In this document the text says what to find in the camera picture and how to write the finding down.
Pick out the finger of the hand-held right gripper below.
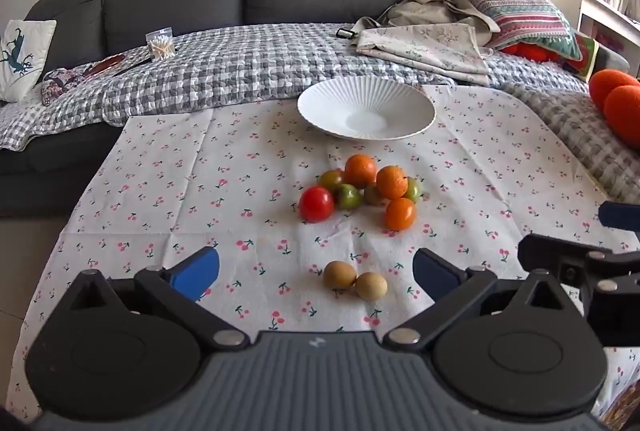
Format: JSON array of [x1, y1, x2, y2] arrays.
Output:
[[598, 200, 640, 232], [517, 233, 640, 347]]

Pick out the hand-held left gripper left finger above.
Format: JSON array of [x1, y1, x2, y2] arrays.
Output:
[[67, 247, 251, 348]]

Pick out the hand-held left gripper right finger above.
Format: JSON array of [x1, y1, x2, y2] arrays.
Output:
[[384, 248, 581, 348]]

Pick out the orange mandarin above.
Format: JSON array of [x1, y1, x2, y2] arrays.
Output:
[[344, 154, 378, 188], [384, 197, 417, 231], [376, 165, 408, 200]]

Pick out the red tomato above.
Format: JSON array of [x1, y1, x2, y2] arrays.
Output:
[[299, 186, 335, 223]]

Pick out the yellow-green tomato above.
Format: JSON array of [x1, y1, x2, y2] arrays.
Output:
[[319, 169, 347, 190]]

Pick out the white ribbed plate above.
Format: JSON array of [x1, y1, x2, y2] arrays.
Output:
[[297, 78, 436, 141]]

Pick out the cherry print cloth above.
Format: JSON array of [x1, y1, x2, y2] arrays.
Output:
[[7, 83, 640, 423]]

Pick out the green and red book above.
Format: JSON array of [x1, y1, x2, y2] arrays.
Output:
[[564, 35, 599, 80]]

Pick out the brown patterned cloth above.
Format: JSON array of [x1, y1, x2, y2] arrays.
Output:
[[598, 381, 640, 431]]

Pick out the red-orange plush cushion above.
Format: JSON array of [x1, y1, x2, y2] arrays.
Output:
[[500, 42, 558, 63]]

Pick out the grey white checked blanket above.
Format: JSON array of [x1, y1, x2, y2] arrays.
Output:
[[0, 22, 640, 208]]

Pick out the black stick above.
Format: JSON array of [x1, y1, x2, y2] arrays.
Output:
[[112, 57, 153, 77]]

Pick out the folded floral cloth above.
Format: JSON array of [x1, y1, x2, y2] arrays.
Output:
[[350, 23, 494, 87]]

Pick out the red flat case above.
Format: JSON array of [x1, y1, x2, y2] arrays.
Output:
[[82, 53, 126, 76]]

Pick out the striped colourful pillow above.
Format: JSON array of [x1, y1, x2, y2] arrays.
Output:
[[442, 0, 584, 62]]

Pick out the bag of cotton swabs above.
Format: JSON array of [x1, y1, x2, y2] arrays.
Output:
[[145, 27, 176, 60]]

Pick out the floral pouch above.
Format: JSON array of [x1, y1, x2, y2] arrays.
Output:
[[40, 68, 93, 106]]

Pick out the beige fabric bag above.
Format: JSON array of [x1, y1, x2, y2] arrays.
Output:
[[377, 0, 502, 46]]

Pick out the white pillow with blue deer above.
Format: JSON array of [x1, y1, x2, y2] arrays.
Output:
[[0, 19, 57, 103]]

